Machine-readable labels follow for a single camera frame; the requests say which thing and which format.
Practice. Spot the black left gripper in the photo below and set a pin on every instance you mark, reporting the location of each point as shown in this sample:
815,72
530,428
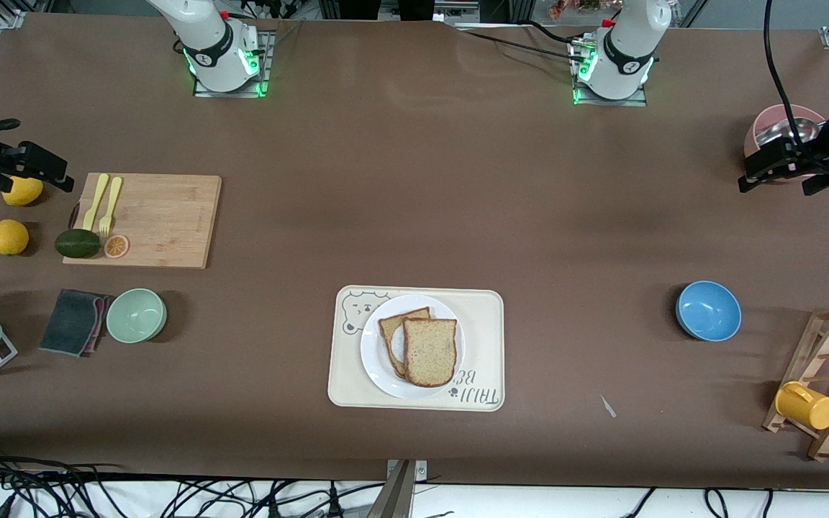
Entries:
822,157

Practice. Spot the brown toasted bread slice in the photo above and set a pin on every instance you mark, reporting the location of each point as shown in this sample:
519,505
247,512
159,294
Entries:
389,327

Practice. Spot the white round plate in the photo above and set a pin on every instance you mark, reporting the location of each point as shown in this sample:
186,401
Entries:
375,360

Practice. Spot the light seeded bread slice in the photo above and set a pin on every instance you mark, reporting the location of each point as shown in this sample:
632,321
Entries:
429,352

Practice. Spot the white cheese slice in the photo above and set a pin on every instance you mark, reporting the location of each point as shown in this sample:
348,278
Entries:
397,349

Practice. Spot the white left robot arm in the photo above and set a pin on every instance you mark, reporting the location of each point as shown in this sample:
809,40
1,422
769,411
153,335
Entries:
623,50

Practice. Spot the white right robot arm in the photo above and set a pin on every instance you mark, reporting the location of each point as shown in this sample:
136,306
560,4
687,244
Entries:
213,43

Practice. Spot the metal ladle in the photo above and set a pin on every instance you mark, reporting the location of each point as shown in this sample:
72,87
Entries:
774,132

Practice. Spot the yellow lemon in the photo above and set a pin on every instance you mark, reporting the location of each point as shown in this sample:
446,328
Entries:
8,237
26,196

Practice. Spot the pink bowl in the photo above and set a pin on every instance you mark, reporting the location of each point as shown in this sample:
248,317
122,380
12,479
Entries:
760,126

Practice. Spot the yellow plastic knife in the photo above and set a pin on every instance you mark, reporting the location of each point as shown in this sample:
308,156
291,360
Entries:
98,198

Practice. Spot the yellow plastic fork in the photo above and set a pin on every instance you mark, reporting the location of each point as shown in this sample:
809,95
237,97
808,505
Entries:
114,194

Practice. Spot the green avocado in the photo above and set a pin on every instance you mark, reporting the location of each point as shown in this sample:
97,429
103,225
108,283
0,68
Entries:
78,244

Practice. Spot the orange slice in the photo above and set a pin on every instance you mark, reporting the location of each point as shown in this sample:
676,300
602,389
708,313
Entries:
117,246

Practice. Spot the wooden cutting board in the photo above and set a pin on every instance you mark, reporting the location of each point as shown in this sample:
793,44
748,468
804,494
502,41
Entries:
170,216

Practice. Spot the pink cloth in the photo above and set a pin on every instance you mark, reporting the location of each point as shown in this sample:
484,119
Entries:
103,306

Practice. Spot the grey folded cloth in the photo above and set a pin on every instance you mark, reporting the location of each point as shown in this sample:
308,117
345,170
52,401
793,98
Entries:
73,321

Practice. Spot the blue bowl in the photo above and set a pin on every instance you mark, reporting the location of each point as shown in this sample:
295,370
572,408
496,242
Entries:
708,311

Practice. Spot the mint green bowl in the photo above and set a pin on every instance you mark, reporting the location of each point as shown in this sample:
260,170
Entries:
136,315

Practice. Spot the wooden cup rack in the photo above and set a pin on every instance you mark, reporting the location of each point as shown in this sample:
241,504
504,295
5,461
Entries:
797,360

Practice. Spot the yellow cup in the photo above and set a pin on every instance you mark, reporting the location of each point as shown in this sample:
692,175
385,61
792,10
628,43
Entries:
807,409

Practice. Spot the white paper scrap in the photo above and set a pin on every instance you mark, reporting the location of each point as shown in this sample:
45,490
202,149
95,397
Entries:
607,406

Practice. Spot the cream bear print tray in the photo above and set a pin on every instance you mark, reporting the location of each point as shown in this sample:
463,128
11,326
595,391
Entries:
346,381

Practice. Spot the grey metal fixture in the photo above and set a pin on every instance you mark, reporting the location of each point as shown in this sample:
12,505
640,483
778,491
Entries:
425,11

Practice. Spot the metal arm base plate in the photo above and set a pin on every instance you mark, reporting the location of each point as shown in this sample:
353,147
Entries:
609,103
231,94

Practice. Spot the aluminium camera mount post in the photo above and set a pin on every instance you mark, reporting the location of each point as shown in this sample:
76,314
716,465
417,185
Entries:
400,496

